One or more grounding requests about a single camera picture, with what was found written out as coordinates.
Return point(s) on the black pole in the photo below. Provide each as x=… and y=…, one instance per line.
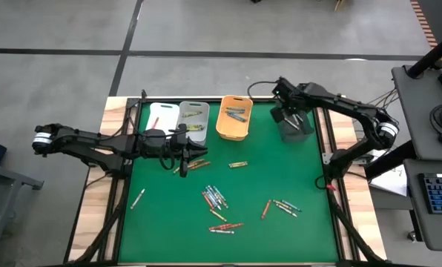
x=432, y=55

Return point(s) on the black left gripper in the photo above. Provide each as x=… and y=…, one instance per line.
x=158, y=144

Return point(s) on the black aluminium table frame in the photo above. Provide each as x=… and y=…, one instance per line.
x=132, y=102

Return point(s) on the wooden stick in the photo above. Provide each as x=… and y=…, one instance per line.
x=339, y=4

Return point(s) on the grey cart desk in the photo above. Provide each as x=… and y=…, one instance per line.
x=414, y=222
x=417, y=118

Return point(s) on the light grey plastic bin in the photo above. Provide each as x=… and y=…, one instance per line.
x=200, y=120

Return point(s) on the black cart leg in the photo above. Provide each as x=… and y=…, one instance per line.
x=386, y=160

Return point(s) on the white bracket plate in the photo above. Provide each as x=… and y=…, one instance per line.
x=326, y=158

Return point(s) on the yellow green crayon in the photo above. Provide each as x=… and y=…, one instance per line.
x=218, y=215
x=238, y=164
x=196, y=129

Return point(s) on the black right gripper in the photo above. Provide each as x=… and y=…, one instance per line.
x=295, y=98

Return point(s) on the blue crayon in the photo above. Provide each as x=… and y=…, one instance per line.
x=219, y=193
x=239, y=118
x=292, y=206
x=236, y=109
x=233, y=112
x=213, y=193

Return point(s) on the dark grey plastic bin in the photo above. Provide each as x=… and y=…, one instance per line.
x=293, y=137

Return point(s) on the red crayon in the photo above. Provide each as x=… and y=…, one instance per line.
x=265, y=209
x=155, y=122

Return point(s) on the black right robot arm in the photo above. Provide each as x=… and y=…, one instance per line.
x=354, y=109

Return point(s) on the grey metal stand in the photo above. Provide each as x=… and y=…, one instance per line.
x=6, y=178

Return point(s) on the black backlit keyboard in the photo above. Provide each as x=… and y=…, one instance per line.
x=441, y=193

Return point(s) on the white paper sheet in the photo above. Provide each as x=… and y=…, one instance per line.
x=391, y=181

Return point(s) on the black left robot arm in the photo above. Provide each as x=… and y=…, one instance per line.
x=95, y=142

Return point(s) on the orange crayon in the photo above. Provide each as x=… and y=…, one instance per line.
x=207, y=200
x=202, y=164
x=234, y=225
x=217, y=227

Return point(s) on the white plastic bin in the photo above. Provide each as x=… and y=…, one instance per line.
x=165, y=115

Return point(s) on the white crayon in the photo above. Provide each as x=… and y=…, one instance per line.
x=213, y=200
x=221, y=231
x=286, y=210
x=137, y=199
x=290, y=124

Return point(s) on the orange plastic bin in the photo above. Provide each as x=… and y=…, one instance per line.
x=234, y=131

